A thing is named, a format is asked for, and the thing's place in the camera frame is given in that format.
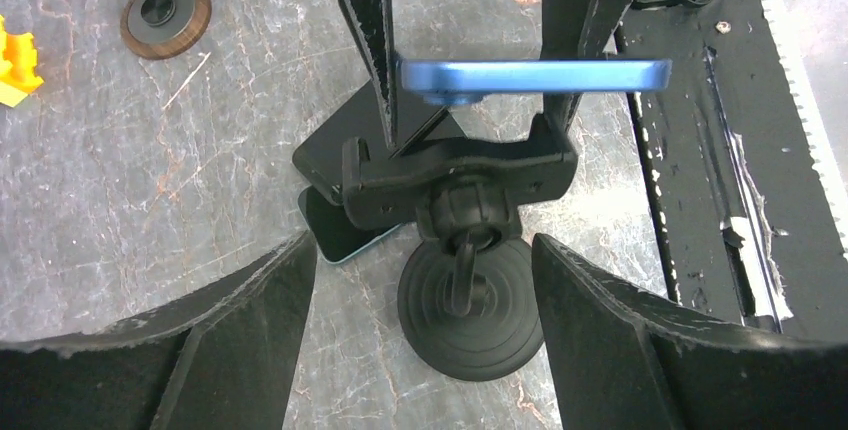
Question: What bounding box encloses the dark grey phone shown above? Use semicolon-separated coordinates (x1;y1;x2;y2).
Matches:
291;79;465;206

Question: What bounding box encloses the dark blue edged phone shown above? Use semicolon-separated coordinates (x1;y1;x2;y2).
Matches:
399;60;672;106

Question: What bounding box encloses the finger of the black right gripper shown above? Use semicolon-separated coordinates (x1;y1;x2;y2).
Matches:
340;0;398;149
539;0;667;137

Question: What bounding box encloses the black phone stand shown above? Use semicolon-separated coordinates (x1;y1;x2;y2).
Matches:
342;114;577;382

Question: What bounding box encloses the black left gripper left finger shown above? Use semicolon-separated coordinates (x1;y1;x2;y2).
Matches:
1;232;317;429

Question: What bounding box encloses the black flat phone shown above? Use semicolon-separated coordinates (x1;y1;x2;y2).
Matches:
298;186;403;265

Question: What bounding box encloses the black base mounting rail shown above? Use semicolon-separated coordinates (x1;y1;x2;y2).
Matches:
615;0;847;342

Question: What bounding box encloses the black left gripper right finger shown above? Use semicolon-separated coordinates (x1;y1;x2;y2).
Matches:
532;233;847;429

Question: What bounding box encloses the yellow orange toy block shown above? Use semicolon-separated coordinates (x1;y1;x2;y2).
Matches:
1;17;44;108

